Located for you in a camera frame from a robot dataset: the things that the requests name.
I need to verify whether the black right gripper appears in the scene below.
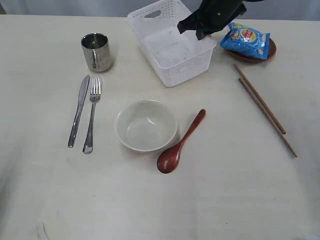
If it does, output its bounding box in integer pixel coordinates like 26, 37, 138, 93
177, 0, 247, 41

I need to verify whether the blue chips bag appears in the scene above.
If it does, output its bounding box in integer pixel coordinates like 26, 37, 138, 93
219, 22, 271, 60

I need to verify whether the white perforated plastic basket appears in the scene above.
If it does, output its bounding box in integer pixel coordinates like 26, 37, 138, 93
127, 0, 217, 87

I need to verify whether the white patterned ceramic bowl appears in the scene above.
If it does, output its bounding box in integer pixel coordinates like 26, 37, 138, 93
114, 100, 178, 153

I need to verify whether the red-brown wooden spoon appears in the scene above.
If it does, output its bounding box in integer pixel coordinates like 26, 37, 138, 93
157, 109, 206, 174

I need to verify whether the brown round plate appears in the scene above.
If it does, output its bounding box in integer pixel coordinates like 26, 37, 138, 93
224, 38, 277, 64

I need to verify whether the brown wooden chopstick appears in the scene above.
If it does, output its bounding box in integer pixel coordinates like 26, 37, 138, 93
238, 77, 298, 158
233, 63, 287, 135

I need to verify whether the silver fork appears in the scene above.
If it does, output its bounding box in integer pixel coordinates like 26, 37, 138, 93
82, 76, 102, 154

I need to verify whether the silver table knife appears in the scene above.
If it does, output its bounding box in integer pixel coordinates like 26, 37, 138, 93
67, 75, 90, 148

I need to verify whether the shiny steel cup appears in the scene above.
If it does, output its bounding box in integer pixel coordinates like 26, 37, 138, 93
80, 33, 113, 73

